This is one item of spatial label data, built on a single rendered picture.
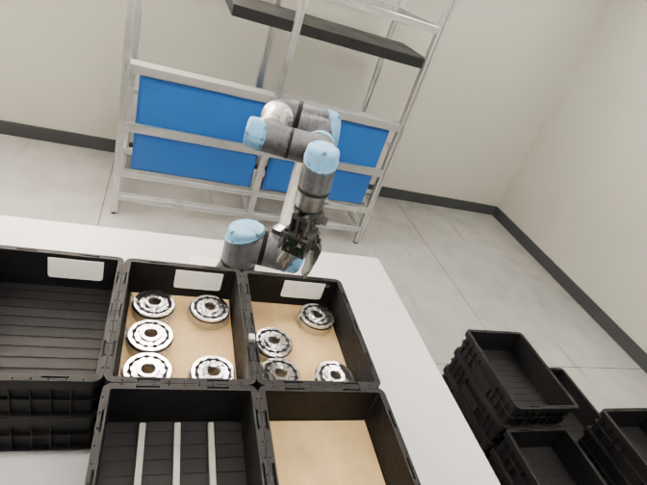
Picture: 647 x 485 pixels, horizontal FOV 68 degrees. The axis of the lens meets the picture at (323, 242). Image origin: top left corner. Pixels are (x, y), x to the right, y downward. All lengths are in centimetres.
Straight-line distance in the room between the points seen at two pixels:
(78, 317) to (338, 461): 70
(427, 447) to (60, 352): 95
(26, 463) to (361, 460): 69
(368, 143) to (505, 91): 175
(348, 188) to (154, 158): 125
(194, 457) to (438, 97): 367
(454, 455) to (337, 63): 304
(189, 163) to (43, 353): 200
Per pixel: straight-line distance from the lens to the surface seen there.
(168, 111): 292
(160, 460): 106
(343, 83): 394
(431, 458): 143
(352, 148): 316
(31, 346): 125
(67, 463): 122
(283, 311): 141
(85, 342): 125
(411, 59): 312
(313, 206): 109
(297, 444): 113
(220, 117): 294
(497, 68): 446
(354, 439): 119
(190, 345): 125
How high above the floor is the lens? 173
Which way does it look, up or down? 30 degrees down
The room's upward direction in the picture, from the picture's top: 20 degrees clockwise
